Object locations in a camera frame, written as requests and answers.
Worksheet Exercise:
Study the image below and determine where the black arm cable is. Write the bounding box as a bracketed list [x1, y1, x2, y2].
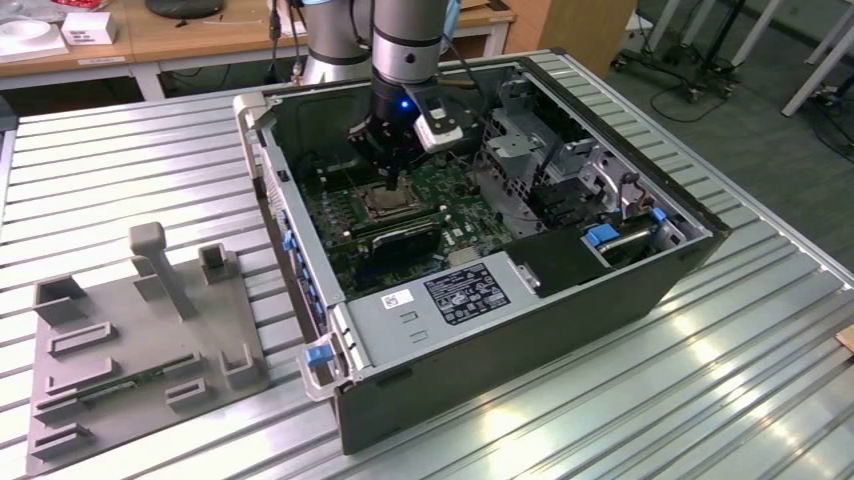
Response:
[265, 0, 285, 86]

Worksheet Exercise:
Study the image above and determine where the grey parts rack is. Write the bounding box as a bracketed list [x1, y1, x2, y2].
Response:
[23, 221, 272, 476]

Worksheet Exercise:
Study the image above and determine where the black graphics card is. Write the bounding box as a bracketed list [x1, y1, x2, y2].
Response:
[368, 221, 442, 267]

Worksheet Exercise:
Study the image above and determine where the wooden desk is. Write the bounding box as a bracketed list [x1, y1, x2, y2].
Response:
[0, 0, 519, 104]

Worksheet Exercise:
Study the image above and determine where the blue disk carrier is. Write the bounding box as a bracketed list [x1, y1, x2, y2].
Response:
[577, 224, 619, 250]

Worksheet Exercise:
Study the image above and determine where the black wheeled stand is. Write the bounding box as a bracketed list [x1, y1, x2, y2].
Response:
[609, 0, 743, 104]

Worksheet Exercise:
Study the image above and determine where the white cardboard box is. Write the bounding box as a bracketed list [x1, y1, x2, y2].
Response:
[58, 12, 120, 46]

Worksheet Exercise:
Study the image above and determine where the CPU socket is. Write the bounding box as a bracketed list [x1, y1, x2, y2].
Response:
[356, 179, 422, 224]

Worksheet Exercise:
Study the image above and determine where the grey power supply unit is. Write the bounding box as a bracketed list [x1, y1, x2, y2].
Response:
[330, 251, 543, 370]

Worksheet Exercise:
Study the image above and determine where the silver CPU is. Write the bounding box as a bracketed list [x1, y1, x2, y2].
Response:
[369, 188, 412, 215]

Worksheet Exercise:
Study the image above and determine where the black round base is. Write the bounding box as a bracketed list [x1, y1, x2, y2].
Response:
[144, 0, 225, 18]

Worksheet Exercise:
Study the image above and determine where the black PC case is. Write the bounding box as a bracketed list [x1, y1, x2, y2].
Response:
[230, 48, 733, 456]

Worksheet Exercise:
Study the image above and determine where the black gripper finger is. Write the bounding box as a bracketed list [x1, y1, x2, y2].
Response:
[381, 164, 410, 196]

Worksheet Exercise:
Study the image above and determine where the black plastic shroud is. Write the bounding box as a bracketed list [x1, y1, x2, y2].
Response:
[503, 232, 615, 300]

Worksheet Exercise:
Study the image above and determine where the white table leg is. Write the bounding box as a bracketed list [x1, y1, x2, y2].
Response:
[779, 19, 854, 119]
[729, 0, 783, 67]

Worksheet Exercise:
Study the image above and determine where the silver drive bracket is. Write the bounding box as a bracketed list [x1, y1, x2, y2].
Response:
[556, 139, 655, 224]

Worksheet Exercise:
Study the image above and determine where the wooden cabinet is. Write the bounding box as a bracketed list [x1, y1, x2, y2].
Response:
[512, 0, 639, 81]

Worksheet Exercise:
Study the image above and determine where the silver drive cage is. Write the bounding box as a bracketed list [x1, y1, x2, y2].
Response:
[473, 74, 605, 229]

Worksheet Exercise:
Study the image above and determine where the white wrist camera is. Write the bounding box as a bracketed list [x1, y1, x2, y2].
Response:
[402, 84, 468, 154]

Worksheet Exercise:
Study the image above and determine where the metal socket cover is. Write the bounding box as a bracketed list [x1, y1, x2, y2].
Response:
[358, 180, 421, 221]

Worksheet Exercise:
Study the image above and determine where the green motherboard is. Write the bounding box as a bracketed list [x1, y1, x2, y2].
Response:
[296, 149, 541, 296]

